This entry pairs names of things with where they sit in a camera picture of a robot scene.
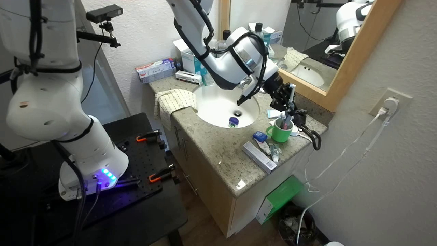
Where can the wooden vanity cabinet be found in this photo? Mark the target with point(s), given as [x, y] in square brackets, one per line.
[204, 186]

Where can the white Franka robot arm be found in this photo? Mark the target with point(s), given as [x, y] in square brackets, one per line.
[45, 104]

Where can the small white tube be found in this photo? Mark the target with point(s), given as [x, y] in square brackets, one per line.
[295, 130]

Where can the wood framed mirror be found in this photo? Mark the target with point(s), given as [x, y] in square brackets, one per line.
[359, 49]

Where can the blue white electric toothbrush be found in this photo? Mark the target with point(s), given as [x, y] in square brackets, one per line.
[290, 90]

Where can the pink white manual toothbrush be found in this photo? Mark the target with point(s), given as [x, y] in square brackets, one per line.
[285, 123]

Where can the teal bottle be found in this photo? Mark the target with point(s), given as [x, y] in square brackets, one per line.
[199, 72]

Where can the tissue pack box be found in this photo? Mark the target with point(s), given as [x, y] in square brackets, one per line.
[154, 70]

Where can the beige striped towel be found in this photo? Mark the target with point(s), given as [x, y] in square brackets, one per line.
[172, 101]

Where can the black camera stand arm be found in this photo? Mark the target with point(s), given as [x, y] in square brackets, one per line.
[97, 37]

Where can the green mug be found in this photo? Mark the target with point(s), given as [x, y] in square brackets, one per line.
[277, 135]

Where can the small white carton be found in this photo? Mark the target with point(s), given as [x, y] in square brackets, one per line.
[185, 76]

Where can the white sink basin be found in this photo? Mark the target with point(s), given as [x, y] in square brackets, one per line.
[213, 113]

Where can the black exterior camera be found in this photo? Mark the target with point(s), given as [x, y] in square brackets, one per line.
[103, 12]

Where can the blue white floss case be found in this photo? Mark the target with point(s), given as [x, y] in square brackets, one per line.
[259, 135]

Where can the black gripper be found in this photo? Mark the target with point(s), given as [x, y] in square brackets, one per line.
[275, 86]

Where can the small blue cap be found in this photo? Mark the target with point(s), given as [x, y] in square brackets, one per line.
[233, 121]

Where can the black trash bin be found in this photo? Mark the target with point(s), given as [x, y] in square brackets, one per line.
[290, 227]

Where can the green white box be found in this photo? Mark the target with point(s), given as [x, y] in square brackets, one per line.
[284, 193]

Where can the open white cardboard box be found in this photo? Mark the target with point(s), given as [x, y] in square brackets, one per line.
[184, 56]

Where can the white toothpaste tube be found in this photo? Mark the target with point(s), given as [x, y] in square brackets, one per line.
[273, 150]

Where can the orange black clamp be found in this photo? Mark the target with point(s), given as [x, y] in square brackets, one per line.
[161, 173]
[147, 135]

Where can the black robot table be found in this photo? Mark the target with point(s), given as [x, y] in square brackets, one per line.
[144, 213]

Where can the long white toothpaste box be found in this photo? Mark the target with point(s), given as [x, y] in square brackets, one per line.
[255, 157]

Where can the white wall outlet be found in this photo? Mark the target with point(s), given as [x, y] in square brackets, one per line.
[402, 97]

